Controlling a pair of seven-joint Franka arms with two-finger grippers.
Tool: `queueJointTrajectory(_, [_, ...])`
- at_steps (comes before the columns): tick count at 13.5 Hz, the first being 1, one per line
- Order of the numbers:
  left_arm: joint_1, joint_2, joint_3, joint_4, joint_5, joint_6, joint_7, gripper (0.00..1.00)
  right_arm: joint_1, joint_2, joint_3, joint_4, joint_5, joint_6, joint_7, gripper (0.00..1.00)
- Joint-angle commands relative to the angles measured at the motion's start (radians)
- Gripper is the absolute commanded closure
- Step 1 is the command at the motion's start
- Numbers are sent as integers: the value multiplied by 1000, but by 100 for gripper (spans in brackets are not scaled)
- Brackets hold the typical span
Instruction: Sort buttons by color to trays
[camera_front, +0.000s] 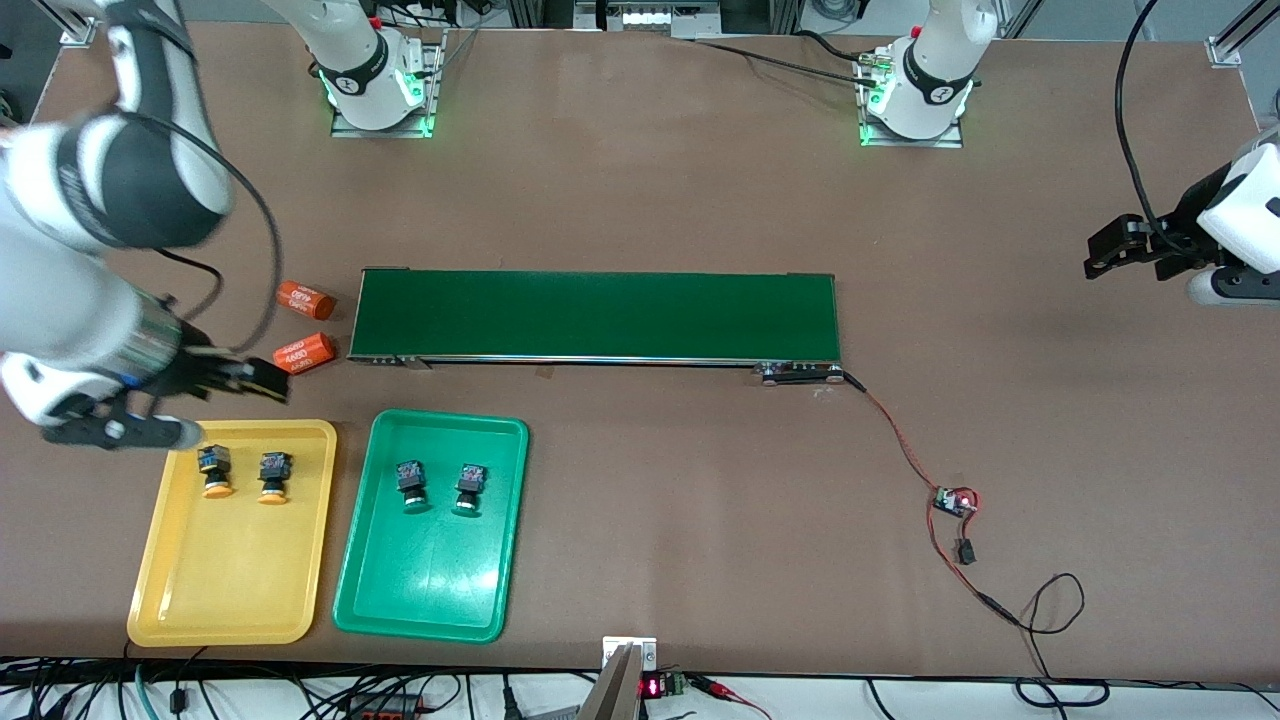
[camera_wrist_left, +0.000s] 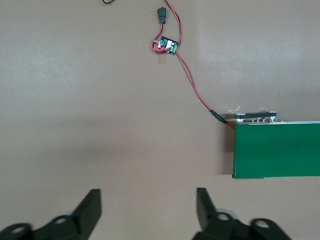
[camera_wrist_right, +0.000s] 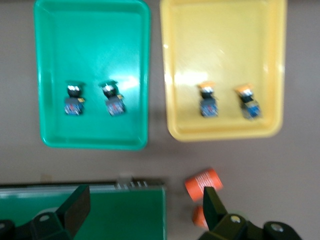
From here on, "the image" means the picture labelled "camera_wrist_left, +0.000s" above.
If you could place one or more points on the small black connector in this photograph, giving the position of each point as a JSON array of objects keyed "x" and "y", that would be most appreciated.
[{"x": 162, "y": 14}]

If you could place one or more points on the green conveyor belt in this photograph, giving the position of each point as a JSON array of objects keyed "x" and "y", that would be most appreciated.
[{"x": 275, "y": 150}]

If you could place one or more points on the small conveyor controller board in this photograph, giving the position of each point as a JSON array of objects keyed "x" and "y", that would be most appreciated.
[{"x": 168, "y": 45}]

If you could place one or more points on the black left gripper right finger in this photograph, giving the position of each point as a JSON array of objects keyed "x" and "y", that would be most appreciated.
[{"x": 215, "y": 220}]

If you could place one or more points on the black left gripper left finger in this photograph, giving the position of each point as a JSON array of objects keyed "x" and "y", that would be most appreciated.
[{"x": 80, "y": 217}]

